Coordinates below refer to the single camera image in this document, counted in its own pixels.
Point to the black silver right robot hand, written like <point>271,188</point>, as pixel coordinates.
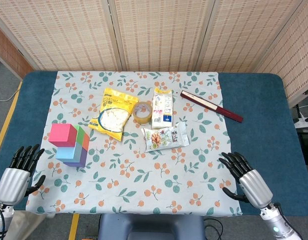
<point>256,187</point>

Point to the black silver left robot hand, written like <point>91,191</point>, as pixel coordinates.
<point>12,182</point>

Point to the light blue foam cube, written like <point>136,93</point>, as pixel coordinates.
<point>67,153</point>

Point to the pink foam cube block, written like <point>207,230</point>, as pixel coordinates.
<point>62,136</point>

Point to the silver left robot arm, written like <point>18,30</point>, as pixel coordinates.
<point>1,221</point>

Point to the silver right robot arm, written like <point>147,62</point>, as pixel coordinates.
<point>278,223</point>

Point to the purple foam cube block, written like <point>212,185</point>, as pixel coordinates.
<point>81,158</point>

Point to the white power strip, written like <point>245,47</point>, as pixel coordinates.
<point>304,122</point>

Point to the orange foam cube block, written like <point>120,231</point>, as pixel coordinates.
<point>86,143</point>

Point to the dark red folded fan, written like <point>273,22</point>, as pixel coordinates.
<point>211,106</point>

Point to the silver peanut snack bag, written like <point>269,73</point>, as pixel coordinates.
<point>166,138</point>

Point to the floral printed tablecloth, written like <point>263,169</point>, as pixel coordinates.
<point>148,180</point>

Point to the white snack packet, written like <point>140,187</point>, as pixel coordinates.
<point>163,110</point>

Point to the yellow marshmallow bag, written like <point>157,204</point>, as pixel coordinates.
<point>113,115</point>

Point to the clear brown tape roll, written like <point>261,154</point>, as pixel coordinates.
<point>142,112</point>

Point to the woven bamboo folding screen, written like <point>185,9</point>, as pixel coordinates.
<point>153,35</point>

